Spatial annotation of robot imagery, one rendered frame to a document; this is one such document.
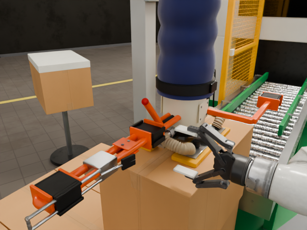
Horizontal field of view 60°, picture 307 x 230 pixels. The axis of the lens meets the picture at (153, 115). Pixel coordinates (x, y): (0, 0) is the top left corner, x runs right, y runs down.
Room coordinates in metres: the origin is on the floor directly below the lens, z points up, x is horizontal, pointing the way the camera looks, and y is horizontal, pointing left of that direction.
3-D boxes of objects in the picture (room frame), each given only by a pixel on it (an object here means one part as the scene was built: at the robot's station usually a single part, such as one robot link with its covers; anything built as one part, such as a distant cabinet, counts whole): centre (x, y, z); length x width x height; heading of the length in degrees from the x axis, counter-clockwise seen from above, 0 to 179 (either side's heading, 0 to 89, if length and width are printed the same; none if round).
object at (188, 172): (0.66, -0.10, 1.00); 0.07 x 0.03 x 0.01; 55
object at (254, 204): (1.28, -0.33, 0.47); 0.70 x 0.03 x 0.15; 56
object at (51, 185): (0.50, 0.22, 1.07); 0.08 x 0.07 x 0.05; 145
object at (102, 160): (0.60, 0.14, 1.06); 0.07 x 0.07 x 0.04; 55
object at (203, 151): (0.93, -0.20, 0.97); 0.34 x 0.10 x 0.05; 145
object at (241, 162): (0.59, -0.21, 1.07); 0.09 x 0.07 x 0.08; 55
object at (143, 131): (0.78, 0.02, 1.07); 0.10 x 0.08 x 0.06; 55
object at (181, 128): (0.66, -0.10, 1.14); 0.07 x 0.03 x 0.01; 55
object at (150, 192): (0.98, -0.12, 0.75); 0.60 x 0.40 x 0.40; 144
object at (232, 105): (2.69, -0.97, 0.60); 1.60 x 0.11 x 0.09; 146
